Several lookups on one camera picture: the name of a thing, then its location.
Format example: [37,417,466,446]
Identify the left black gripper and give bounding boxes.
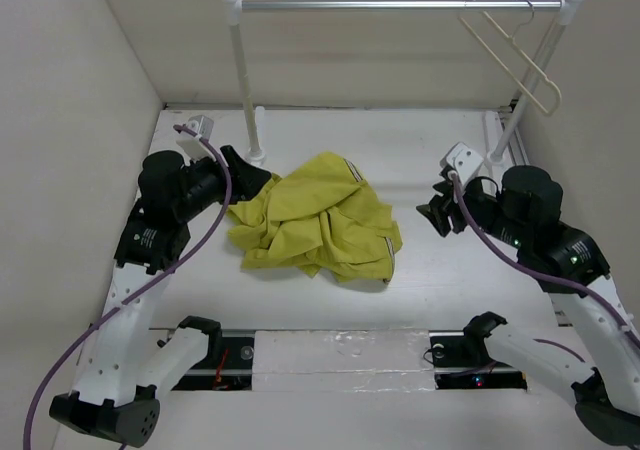
[175,145,269,221]

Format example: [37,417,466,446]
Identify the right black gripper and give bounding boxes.
[415,173,529,248]

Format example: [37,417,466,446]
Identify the yellow trousers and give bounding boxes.
[227,152,403,283]

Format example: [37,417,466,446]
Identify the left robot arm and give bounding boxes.
[49,145,271,448]

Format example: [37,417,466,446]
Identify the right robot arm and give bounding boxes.
[417,165,639,449]

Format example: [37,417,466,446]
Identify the beige plastic hanger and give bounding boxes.
[458,0,562,117]

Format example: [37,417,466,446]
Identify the white clothes rack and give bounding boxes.
[221,0,585,165]

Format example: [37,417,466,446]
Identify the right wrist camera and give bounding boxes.
[440,142,484,188]

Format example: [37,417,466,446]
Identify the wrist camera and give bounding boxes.
[174,115,214,162]
[440,142,484,188]

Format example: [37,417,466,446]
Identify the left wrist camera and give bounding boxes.
[174,115,214,162]

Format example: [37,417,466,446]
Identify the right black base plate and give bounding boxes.
[423,331,528,391]

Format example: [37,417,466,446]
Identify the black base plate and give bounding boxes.
[423,331,528,391]
[173,331,255,391]

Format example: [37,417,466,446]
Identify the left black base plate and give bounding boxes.
[173,331,255,391]

